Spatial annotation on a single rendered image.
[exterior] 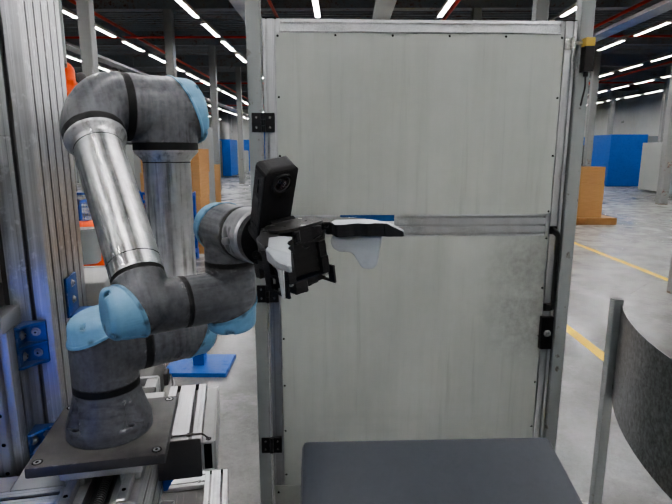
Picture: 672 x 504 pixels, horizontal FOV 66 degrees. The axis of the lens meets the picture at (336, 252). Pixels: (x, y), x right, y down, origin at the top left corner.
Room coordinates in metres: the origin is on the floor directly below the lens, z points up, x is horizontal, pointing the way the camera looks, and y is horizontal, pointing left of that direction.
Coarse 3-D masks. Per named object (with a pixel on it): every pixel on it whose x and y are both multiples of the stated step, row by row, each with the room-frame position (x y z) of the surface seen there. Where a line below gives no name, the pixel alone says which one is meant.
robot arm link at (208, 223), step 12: (216, 204) 0.76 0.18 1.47; (228, 204) 0.75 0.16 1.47; (204, 216) 0.75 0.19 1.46; (216, 216) 0.72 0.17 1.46; (204, 228) 0.74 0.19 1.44; (216, 228) 0.71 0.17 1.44; (204, 240) 0.74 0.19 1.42; (216, 240) 0.71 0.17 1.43; (204, 252) 0.75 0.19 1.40; (216, 252) 0.73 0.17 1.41
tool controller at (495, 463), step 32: (320, 448) 0.48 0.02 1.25; (352, 448) 0.48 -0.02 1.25; (384, 448) 0.48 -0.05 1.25; (416, 448) 0.48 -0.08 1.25; (448, 448) 0.48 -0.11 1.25; (480, 448) 0.48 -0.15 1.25; (512, 448) 0.48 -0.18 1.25; (544, 448) 0.48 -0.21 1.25; (320, 480) 0.44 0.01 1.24; (352, 480) 0.44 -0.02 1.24; (384, 480) 0.44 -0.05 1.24; (416, 480) 0.44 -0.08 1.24; (448, 480) 0.44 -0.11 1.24; (480, 480) 0.44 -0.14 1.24; (512, 480) 0.44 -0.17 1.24; (544, 480) 0.44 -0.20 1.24
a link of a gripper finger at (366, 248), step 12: (336, 228) 0.59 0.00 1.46; (348, 228) 0.59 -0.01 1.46; (360, 228) 0.59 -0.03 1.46; (372, 228) 0.58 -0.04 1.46; (384, 228) 0.57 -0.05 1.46; (396, 228) 0.57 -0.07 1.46; (336, 240) 0.61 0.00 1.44; (348, 240) 0.60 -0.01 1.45; (360, 240) 0.60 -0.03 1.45; (372, 240) 0.59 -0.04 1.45; (360, 252) 0.60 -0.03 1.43; (372, 252) 0.60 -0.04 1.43; (360, 264) 0.60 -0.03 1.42; (372, 264) 0.60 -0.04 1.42
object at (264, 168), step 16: (272, 160) 0.60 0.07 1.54; (288, 160) 0.61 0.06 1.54; (256, 176) 0.60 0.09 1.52; (272, 176) 0.59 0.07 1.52; (288, 176) 0.60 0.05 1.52; (256, 192) 0.61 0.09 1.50; (272, 192) 0.60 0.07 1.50; (288, 192) 0.62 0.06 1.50; (256, 208) 0.62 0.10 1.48; (272, 208) 0.62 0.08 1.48; (288, 208) 0.63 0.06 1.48; (256, 224) 0.63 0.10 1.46
